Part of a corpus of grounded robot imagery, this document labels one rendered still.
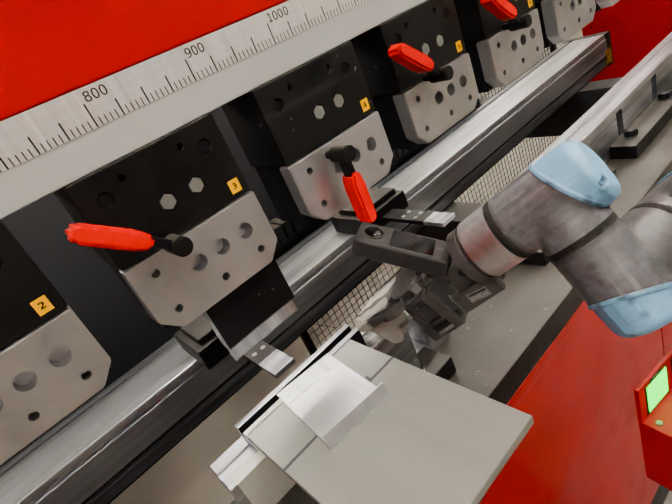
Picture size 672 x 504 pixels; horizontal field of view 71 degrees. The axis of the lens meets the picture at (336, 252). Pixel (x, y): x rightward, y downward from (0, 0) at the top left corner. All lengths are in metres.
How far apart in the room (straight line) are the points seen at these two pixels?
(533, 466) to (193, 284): 0.60
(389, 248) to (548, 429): 0.44
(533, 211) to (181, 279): 0.35
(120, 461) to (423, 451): 0.51
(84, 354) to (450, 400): 0.35
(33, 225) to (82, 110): 0.56
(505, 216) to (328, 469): 0.31
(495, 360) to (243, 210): 0.42
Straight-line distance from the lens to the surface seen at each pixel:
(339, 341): 0.67
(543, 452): 0.88
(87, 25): 0.47
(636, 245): 0.52
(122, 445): 0.84
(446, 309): 0.58
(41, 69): 0.46
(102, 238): 0.42
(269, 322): 0.59
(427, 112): 0.67
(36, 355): 0.47
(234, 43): 0.51
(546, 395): 0.83
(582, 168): 0.49
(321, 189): 0.55
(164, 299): 0.48
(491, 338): 0.76
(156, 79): 0.48
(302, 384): 0.62
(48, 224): 1.00
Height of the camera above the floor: 1.38
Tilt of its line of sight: 26 degrees down
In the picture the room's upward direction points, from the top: 24 degrees counter-clockwise
